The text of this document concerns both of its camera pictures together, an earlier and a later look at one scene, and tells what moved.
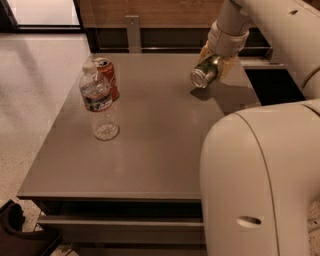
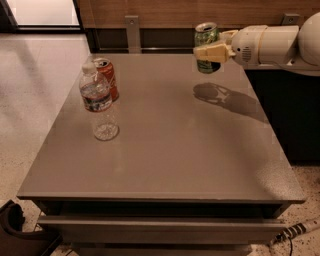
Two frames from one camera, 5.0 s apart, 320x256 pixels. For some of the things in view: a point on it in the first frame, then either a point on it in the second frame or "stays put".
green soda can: x=205 y=72 → x=206 y=33
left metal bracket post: x=134 y=34 stays put
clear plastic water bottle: x=96 y=97 stays put
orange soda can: x=105 y=69 stays put
